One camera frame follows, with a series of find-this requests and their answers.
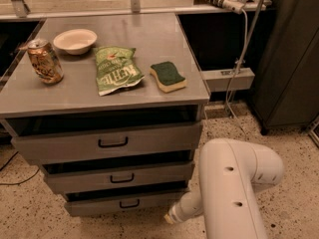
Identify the grey metal bracket box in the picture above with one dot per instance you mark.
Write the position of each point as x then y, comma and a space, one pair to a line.
226, 79

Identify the grey bottom drawer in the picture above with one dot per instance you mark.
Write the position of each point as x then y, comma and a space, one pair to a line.
124, 199

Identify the green yellow sponge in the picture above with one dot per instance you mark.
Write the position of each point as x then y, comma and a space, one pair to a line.
167, 76

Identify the grey drawer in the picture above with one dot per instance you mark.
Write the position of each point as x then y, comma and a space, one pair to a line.
97, 135
124, 199
119, 172

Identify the dark cabinet right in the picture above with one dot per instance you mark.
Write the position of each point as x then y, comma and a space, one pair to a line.
286, 85

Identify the green chip bag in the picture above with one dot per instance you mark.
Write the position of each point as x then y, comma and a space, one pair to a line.
116, 69

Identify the grey metal drawer cabinet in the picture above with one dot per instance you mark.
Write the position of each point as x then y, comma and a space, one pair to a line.
157, 38

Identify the white paper bowl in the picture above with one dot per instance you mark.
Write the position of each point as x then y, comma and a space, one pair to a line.
75, 42

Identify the yellow foam padded gripper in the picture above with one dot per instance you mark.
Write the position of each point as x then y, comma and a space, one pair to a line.
175, 214

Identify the grey middle drawer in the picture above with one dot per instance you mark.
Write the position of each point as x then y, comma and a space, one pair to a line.
119, 172

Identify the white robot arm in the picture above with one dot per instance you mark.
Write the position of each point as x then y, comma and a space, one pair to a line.
230, 173

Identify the gold soda can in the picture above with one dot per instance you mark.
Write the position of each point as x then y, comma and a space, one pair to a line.
45, 62

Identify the grey top drawer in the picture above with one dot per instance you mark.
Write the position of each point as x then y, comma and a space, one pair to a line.
97, 135

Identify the white power plug device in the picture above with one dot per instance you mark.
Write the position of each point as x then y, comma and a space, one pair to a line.
232, 2

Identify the metal railing shelf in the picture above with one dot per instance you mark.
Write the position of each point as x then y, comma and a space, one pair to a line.
99, 0

